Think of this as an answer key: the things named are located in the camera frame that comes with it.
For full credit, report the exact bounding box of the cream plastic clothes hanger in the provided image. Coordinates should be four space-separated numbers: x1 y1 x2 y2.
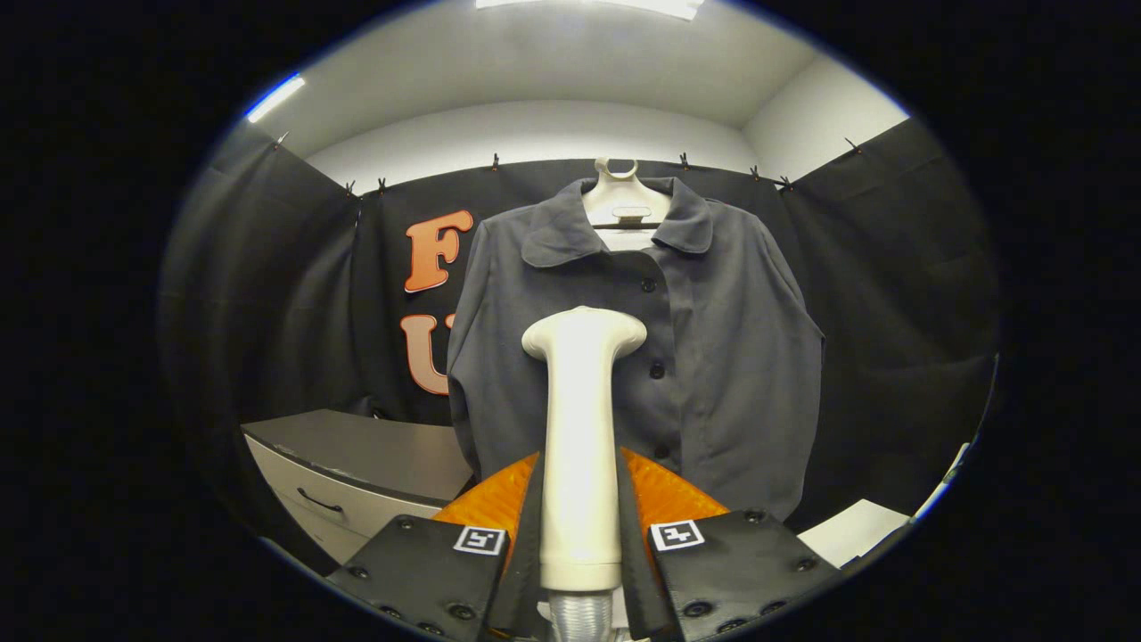
584 158 672 253

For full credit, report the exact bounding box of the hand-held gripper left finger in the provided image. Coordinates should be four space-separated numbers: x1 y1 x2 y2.
325 450 545 642

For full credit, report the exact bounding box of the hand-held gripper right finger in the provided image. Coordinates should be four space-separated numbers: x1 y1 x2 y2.
617 446 843 642

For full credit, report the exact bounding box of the grey ribbed steamer hose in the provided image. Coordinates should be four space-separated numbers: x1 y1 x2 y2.
547 588 618 642

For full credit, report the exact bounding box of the row of backdrop clips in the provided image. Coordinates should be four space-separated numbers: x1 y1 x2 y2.
275 132 862 196

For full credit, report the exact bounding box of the narrow ceiling light strip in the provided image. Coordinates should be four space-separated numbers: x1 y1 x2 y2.
245 75 307 125

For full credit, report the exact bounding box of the white paper sheet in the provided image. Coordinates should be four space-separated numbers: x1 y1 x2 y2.
797 499 911 570

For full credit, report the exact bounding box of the grey drawer cabinet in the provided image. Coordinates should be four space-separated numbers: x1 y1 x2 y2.
241 408 476 568

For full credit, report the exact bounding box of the dark grey button shirt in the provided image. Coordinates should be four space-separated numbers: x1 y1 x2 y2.
446 176 825 523

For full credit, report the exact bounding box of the white panel edge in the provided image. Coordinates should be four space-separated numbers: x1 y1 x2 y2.
916 440 972 520

